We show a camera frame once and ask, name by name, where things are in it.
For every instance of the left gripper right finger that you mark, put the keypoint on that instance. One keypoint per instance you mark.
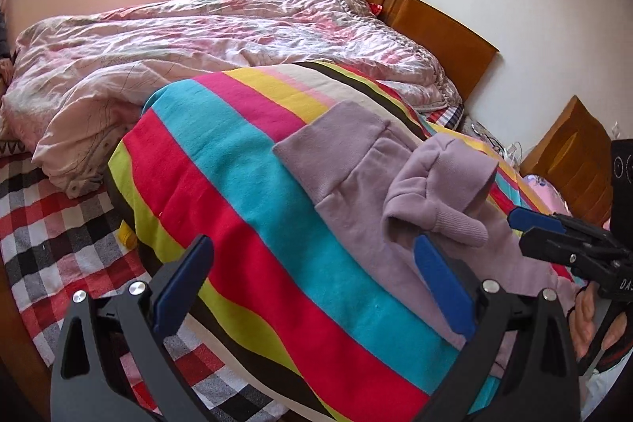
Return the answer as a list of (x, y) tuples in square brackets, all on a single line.
[(540, 381)]

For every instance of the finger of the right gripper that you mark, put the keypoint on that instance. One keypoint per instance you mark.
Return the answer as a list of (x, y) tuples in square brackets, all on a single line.
[(524, 219), (581, 256)]

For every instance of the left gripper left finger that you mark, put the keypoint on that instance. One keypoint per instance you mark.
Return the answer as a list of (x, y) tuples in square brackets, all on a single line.
[(111, 364)]

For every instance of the lilac purple pants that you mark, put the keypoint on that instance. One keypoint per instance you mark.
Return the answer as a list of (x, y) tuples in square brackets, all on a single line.
[(376, 190)]

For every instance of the right hand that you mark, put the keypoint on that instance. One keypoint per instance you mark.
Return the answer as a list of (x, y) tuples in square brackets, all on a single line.
[(582, 326)]

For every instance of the pink bed cover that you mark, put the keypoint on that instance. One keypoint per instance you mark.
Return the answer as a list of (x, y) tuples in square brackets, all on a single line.
[(550, 196)]

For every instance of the right wooden headboard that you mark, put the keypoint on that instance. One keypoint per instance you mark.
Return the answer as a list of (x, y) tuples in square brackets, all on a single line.
[(574, 156)]

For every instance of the wooden headboard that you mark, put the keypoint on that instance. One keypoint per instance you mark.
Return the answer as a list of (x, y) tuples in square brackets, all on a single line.
[(464, 55), (574, 156)]

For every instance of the red plaid bed sheet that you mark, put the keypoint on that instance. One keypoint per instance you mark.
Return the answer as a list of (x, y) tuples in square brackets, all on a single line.
[(52, 245)]

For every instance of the left wooden headboard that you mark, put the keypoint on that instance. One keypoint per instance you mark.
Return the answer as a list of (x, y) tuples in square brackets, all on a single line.
[(464, 55)]

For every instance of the colourful striped blanket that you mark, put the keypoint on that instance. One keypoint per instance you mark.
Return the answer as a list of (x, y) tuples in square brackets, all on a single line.
[(201, 161)]

